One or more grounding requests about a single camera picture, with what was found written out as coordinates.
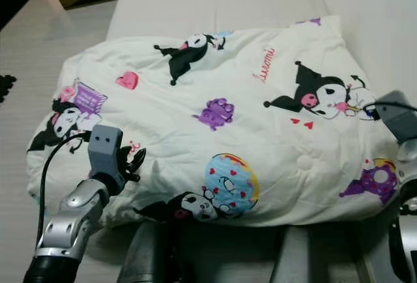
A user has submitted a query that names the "silver robot right leg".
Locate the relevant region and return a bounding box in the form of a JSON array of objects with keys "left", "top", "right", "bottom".
[{"left": 270, "top": 226, "right": 317, "bottom": 283}]

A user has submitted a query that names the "silver robot leg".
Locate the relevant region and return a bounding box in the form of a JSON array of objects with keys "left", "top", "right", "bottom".
[
  {"left": 117, "top": 221, "right": 180, "bottom": 283},
  {"left": 270, "top": 226, "right": 317, "bottom": 283}
]

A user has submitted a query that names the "small black object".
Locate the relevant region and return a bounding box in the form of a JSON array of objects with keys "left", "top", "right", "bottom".
[{"left": 0, "top": 74, "right": 18, "bottom": 104}]

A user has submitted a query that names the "silver robot left leg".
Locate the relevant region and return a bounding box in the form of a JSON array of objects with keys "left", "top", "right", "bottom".
[{"left": 117, "top": 221, "right": 180, "bottom": 283}]

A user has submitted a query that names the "cream cartoon print blanket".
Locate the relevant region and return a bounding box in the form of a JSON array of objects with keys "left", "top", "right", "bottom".
[{"left": 26, "top": 14, "right": 401, "bottom": 225}]

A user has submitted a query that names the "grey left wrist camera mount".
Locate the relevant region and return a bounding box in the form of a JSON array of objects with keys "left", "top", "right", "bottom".
[{"left": 89, "top": 124, "right": 124, "bottom": 178}]

